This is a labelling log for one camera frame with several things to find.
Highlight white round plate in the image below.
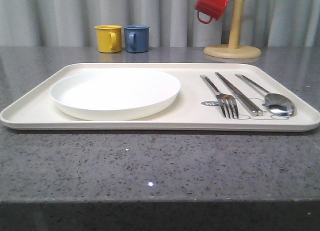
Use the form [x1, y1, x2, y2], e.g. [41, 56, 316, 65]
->
[50, 68, 181, 121]

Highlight cream rabbit serving tray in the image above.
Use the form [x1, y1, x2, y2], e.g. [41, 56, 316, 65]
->
[0, 63, 320, 132]

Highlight yellow mug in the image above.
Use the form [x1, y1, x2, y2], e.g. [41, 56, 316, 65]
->
[94, 25, 122, 53]

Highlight wooden mug tree stand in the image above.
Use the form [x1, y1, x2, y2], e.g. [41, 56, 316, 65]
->
[203, 0, 261, 59]

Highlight red mug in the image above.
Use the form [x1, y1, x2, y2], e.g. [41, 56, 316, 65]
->
[195, 0, 230, 24]

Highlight steel spoon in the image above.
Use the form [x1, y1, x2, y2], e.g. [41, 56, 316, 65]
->
[235, 73, 296, 117]

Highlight steel fork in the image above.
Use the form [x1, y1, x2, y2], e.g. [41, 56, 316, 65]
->
[200, 74, 239, 120]

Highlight blue mug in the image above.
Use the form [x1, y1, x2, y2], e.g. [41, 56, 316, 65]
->
[123, 25, 150, 53]

